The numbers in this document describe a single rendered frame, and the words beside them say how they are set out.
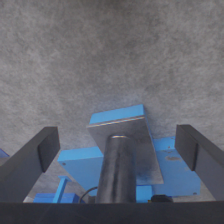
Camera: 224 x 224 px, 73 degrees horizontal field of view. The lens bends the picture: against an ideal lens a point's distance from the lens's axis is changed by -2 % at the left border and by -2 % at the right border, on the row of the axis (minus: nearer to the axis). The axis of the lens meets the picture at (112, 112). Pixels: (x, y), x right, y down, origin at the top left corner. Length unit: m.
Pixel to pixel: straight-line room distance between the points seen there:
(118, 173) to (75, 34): 0.77
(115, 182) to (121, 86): 0.56
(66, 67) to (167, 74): 0.60
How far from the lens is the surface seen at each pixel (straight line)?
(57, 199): 2.06
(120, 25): 0.87
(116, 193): 0.84
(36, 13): 0.99
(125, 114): 1.03
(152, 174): 1.49
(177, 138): 0.17
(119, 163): 0.91
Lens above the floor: 0.85
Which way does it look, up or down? 49 degrees down
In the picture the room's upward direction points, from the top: 170 degrees counter-clockwise
